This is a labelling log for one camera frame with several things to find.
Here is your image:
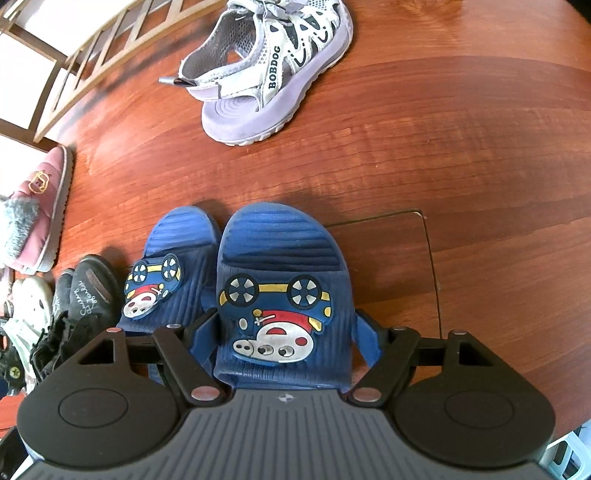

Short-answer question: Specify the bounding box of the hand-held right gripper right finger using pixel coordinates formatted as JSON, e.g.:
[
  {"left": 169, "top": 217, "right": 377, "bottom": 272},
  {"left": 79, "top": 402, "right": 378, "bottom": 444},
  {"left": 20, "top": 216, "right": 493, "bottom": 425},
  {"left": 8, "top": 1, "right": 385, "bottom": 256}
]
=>
[{"left": 347, "top": 310, "right": 506, "bottom": 408}]

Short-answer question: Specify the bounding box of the pink fur-lined boot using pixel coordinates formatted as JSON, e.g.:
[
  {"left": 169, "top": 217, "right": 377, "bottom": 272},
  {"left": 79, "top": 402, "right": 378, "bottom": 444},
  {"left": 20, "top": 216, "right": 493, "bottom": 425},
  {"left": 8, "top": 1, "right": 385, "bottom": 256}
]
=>
[{"left": 0, "top": 145, "right": 75, "bottom": 275}]

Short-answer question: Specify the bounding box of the lilac white sandal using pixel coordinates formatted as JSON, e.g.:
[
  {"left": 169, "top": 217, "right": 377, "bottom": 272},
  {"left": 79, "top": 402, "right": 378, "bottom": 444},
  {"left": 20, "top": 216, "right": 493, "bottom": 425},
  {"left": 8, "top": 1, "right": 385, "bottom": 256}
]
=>
[{"left": 159, "top": 0, "right": 354, "bottom": 147}]

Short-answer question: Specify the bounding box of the blue cartoon slipper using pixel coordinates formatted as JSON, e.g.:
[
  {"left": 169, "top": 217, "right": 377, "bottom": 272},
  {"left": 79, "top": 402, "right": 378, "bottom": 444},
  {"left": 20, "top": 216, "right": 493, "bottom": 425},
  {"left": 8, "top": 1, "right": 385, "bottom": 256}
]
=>
[
  {"left": 213, "top": 202, "right": 357, "bottom": 392},
  {"left": 115, "top": 206, "right": 221, "bottom": 384}
]

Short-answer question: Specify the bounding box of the black lace-up shoe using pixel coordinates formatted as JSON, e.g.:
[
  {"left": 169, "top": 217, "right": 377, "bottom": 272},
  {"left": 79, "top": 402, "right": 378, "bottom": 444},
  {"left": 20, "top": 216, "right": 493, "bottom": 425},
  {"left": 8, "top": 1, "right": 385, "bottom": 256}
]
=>
[{"left": 30, "top": 255, "right": 123, "bottom": 393}]

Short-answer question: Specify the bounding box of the wooden shoe rack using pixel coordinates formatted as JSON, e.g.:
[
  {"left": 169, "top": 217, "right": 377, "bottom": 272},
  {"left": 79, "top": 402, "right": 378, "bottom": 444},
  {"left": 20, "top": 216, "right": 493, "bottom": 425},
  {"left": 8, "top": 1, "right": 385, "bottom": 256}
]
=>
[{"left": 0, "top": 0, "right": 206, "bottom": 144}]

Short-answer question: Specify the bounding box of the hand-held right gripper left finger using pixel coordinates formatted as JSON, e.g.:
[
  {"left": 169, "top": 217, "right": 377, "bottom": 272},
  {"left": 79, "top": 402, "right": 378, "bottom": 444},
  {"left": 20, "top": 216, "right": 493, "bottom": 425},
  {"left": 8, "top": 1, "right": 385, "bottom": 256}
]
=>
[{"left": 69, "top": 308, "right": 227, "bottom": 408}]

